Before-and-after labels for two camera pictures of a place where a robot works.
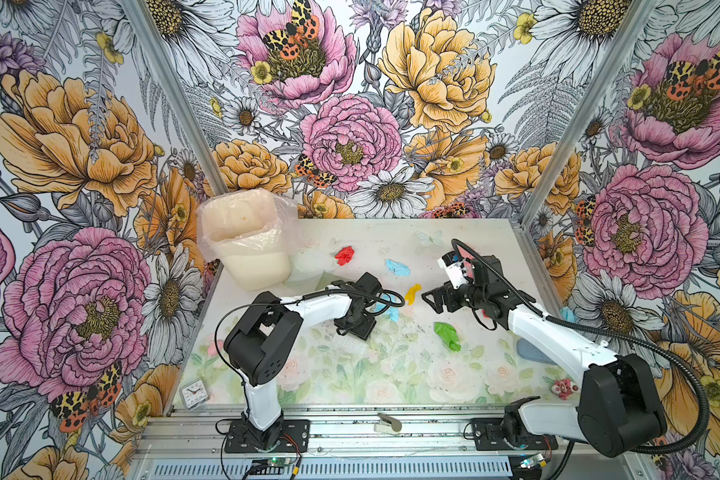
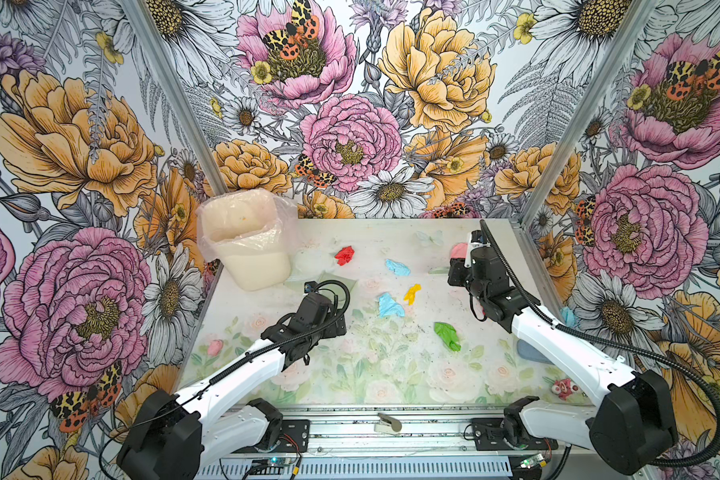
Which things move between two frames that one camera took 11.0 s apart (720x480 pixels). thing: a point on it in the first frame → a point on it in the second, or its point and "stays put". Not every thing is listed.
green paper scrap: [448, 334] stays put
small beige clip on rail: [387, 424] stays put
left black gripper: [364, 331] → [329, 320]
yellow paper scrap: [411, 293] stays put
